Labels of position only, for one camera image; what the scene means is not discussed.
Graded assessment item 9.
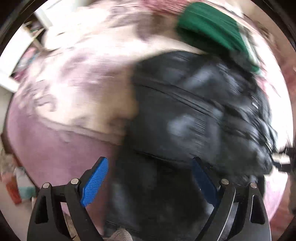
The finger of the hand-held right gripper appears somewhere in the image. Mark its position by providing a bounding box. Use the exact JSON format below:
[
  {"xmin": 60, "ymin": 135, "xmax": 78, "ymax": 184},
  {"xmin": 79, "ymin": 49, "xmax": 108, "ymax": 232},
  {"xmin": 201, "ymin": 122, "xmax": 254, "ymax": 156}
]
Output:
[{"xmin": 272, "ymin": 146, "xmax": 296, "ymax": 173}]

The green garment with white stripes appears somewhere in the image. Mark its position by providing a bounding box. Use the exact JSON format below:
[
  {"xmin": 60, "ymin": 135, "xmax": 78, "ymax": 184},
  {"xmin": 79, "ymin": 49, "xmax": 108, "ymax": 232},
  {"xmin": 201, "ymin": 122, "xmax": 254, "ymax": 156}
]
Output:
[{"xmin": 176, "ymin": 2, "xmax": 260, "ymax": 73}]

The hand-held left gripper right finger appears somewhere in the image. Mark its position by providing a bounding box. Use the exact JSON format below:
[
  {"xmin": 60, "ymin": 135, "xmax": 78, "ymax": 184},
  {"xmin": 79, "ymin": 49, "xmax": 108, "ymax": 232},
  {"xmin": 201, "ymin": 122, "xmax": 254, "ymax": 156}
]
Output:
[{"xmin": 192, "ymin": 157, "xmax": 271, "ymax": 241}]

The black jacket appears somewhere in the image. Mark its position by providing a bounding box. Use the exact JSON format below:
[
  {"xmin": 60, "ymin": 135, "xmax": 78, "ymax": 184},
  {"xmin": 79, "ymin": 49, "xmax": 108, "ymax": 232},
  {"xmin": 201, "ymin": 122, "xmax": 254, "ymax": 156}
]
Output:
[{"xmin": 103, "ymin": 51, "xmax": 279, "ymax": 241}]

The floral plush blanket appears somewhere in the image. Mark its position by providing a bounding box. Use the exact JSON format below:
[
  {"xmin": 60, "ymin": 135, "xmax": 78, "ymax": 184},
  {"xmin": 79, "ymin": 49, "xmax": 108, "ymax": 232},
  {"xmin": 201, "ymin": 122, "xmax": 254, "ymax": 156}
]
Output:
[{"xmin": 6, "ymin": 0, "xmax": 289, "ymax": 232}]

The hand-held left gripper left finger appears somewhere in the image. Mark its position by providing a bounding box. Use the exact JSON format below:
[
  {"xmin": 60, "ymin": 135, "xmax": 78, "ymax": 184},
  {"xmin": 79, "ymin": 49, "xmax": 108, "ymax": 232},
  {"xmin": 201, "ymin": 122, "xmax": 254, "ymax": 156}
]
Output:
[{"xmin": 27, "ymin": 157, "xmax": 109, "ymax": 241}]

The orange packet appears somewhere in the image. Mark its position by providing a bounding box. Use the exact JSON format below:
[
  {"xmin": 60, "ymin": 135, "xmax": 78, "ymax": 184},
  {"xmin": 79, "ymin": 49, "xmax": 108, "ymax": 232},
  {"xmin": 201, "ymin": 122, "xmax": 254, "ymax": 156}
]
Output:
[{"xmin": 6, "ymin": 183, "xmax": 22, "ymax": 205}]

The white wardrobe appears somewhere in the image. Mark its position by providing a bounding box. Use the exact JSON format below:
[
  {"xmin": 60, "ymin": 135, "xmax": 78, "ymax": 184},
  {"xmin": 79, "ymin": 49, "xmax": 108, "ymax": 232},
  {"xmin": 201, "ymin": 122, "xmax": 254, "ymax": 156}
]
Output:
[{"xmin": 0, "ymin": 5, "xmax": 56, "ymax": 87}]

